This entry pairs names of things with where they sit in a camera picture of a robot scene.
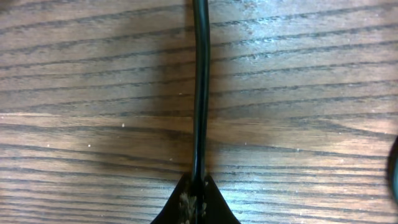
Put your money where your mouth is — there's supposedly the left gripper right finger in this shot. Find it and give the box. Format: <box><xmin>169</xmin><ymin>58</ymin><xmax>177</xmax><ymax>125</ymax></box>
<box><xmin>199</xmin><ymin>175</ymin><xmax>240</xmax><ymax>224</ymax></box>

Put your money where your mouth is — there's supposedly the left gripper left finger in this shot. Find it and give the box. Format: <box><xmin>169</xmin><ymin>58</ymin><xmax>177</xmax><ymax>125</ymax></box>
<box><xmin>151</xmin><ymin>174</ymin><xmax>197</xmax><ymax>224</ymax></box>

